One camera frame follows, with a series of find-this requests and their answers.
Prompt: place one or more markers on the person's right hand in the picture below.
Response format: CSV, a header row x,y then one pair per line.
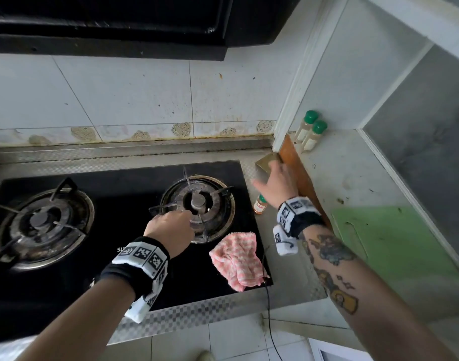
x,y
279,185

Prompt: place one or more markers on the person's left hand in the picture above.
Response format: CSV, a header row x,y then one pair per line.
x,y
168,230

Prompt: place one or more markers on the person's right thumb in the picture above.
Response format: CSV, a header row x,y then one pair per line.
x,y
259,184

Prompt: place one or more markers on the person's left fingers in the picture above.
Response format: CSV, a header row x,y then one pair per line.
x,y
188,227

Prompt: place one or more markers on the black burner pan support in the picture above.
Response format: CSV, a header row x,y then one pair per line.
x,y
214,201

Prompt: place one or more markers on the person's left forearm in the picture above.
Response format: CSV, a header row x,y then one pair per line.
x,y
75,323

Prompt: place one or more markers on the person's right forearm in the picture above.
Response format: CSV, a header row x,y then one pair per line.
x,y
359,296

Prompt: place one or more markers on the olive square scouring pad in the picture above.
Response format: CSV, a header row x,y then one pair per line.
x,y
265,163

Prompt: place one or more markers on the small orange label bottle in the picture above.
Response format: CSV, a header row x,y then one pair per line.
x,y
259,205

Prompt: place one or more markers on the brown wooden board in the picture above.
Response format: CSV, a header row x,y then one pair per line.
x,y
302,176

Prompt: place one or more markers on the black wristband with white markers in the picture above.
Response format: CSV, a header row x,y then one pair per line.
x,y
139,265
295,218

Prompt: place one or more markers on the pink checkered cloth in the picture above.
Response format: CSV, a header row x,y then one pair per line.
x,y
237,261

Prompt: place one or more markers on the green cap spice bottle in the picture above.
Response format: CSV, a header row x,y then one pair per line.
x,y
314,138
306,125

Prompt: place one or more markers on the black glass gas stove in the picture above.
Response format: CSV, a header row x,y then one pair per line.
x,y
116,191

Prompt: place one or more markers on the silver checkered foil sheet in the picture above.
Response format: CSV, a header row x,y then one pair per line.
x,y
214,308

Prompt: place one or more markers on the green cutting board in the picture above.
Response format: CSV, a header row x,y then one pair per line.
x,y
391,244

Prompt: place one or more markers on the round metal gas burner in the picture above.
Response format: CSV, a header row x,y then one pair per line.
x,y
41,225

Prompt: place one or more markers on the black range hood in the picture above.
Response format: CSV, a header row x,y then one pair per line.
x,y
120,22

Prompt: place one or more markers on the white window frame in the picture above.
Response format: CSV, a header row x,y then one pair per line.
x,y
308,71

